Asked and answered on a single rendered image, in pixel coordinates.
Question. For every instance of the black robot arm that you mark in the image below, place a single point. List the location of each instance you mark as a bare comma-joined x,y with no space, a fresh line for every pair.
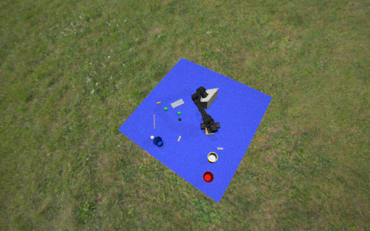
207,119

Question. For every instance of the dark blue cup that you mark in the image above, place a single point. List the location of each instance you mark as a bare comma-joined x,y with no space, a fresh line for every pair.
157,141

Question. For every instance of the dark red mug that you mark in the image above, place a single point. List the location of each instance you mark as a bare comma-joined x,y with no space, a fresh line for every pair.
208,176

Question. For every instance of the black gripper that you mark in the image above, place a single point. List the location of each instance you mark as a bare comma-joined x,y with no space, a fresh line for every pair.
203,126

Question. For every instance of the yellow cup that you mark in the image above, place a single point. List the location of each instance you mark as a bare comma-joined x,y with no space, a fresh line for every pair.
212,157

